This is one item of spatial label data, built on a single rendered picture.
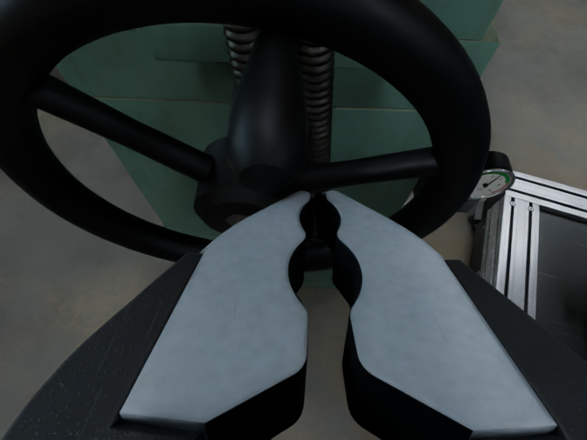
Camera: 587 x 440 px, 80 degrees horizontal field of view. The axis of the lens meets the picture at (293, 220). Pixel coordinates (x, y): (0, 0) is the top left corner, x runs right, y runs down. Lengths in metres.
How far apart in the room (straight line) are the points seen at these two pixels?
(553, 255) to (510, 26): 1.28
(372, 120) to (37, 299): 1.06
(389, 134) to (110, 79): 0.32
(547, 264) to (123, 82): 0.97
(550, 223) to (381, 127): 0.75
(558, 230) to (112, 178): 1.33
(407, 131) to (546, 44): 1.64
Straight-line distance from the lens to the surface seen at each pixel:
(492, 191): 0.50
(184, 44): 0.27
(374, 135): 0.47
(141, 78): 0.43
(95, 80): 0.46
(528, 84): 1.82
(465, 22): 0.38
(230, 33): 0.23
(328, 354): 1.02
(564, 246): 1.11
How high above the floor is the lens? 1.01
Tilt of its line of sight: 63 degrees down
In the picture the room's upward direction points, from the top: 3 degrees clockwise
